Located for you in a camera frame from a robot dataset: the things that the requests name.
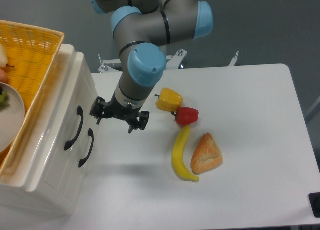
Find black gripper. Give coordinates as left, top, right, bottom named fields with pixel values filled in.
left=89, top=95, right=150, bottom=134

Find black top drawer handle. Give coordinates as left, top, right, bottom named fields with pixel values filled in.
left=64, top=105, right=84, bottom=151

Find black drawer handle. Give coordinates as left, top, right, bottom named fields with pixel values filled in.
left=64, top=105, right=84, bottom=151
left=78, top=128, right=95, bottom=168

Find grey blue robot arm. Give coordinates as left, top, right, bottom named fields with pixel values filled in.
left=90, top=0, right=214, bottom=131

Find white drawer cabinet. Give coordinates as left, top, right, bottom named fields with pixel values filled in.
left=0, top=44, right=99, bottom=215

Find yellow bell pepper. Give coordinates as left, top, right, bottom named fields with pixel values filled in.
left=155, top=87, right=183, bottom=112

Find red bell pepper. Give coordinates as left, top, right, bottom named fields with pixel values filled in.
left=170, top=107, right=199, bottom=126

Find yellow banana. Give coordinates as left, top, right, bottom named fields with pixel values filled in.
left=171, top=125, right=200, bottom=183

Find triangular pastry bread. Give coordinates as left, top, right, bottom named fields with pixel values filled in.
left=190, top=132, right=223, bottom=175

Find white plate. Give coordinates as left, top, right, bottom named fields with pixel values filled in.
left=0, top=82, right=25, bottom=153

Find yellow woven basket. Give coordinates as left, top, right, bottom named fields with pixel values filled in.
left=0, top=20, right=65, bottom=174

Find green grapes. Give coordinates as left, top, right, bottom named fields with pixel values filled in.
left=0, top=90, right=10, bottom=111

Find pink peach fruit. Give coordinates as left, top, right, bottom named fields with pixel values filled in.
left=0, top=68, right=8, bottom=84

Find pale pear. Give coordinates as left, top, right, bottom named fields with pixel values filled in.
left=0, top=44, right=15, bottom=68

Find black object at edge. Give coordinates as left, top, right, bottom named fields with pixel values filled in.
left=308, top=192, right=320, bottom=219

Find black bottom drawer handle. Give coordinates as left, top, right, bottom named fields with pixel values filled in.
left=78, top=128, right=95, bottom=168

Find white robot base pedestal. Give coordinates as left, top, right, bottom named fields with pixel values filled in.
left=98, top=49, right=240, bottom=73

